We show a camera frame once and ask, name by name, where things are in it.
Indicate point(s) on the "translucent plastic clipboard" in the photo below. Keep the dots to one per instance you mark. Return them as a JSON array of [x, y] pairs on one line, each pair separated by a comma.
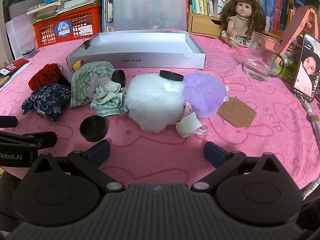
[[147, 7]]

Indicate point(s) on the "white paper sheet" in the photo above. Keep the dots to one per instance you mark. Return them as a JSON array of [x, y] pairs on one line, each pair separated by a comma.
[[17, 37]]

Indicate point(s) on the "white fluffy scrunchie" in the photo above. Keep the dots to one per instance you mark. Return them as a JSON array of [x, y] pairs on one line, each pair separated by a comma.
[[152, 105]]

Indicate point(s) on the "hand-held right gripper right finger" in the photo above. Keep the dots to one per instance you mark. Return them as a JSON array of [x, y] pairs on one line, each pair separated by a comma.
[[212, 152]]

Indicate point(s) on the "pink printed towel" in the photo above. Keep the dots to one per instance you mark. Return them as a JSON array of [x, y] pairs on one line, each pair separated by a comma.
[[250, 142]]

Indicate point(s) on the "large green checked scrunchie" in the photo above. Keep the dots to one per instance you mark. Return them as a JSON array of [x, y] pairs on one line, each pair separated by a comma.
[[86, 82]]

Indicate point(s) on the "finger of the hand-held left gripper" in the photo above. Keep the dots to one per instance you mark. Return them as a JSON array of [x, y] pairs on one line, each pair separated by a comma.
[[45, 138], [7, 121]]

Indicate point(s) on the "brown felt piece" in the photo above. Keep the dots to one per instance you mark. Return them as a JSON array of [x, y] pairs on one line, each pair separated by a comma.
[[237, 112]]

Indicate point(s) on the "red booklet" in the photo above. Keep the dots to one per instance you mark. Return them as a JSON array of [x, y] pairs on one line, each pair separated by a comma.
[[15, 66]]

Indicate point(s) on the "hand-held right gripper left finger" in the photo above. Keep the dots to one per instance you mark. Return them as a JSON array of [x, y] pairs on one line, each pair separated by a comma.
[[100, 151]]

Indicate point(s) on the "black binder clip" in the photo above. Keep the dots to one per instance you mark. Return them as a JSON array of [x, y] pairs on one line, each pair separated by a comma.
[[86, 43]]

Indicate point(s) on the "navy floral scrunchie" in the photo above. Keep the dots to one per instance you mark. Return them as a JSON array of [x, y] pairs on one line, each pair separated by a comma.
[[47, 100]]

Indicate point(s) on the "red knitted scrunchie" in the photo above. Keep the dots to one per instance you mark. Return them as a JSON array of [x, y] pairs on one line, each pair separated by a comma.
[[45, 76]]

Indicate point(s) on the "white pink hair bow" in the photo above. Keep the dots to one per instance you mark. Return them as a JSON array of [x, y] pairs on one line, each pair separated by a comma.
[[188, 125]]

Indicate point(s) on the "clear glass mug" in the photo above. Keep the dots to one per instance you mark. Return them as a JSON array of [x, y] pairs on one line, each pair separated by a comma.
[[260, 55]]

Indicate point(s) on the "small green checked scrunchie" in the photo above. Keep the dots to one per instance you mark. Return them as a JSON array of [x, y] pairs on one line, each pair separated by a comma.
[[107, 97]]

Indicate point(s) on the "small white box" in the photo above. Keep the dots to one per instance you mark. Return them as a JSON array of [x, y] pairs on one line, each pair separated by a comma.
[[220, 5]]

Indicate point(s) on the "black round lid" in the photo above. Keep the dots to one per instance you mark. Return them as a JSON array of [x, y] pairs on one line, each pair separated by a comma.
[[93, 128], [119, 78], [171, 75]]

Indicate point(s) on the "smartphone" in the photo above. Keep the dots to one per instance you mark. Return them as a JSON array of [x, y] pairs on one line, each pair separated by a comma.
[[307, 67]]

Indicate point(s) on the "grid cutting mat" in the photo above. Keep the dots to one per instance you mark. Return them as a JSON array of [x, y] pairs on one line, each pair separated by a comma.
[[17, 11]]

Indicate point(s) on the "purple fluffy scrunchie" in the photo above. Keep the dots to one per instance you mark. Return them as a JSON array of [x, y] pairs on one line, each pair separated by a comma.
[[203, 95]]

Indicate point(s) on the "row of upright books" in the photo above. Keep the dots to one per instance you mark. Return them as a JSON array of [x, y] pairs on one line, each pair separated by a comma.
[[265, 2]]

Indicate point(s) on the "grey cardboard box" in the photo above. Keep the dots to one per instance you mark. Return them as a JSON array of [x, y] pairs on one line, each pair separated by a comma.
[[150, 60]]

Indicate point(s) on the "black flat device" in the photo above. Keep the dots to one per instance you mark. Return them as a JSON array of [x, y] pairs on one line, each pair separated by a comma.
[[28, 51]]

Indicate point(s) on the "pale pink tulle bow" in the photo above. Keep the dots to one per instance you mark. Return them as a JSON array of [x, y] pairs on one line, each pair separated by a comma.
[[63, 71]]

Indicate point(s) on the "red plastic crate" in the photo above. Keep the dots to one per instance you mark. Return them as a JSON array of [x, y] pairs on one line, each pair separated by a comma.
[[65, 27]]

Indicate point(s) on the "brown-haired baby doll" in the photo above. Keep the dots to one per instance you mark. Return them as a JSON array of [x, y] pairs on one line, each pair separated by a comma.
[[237, 15]]

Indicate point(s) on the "wooden desk organizer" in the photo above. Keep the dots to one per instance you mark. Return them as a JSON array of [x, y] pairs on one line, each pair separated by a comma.
[[202, 23]]

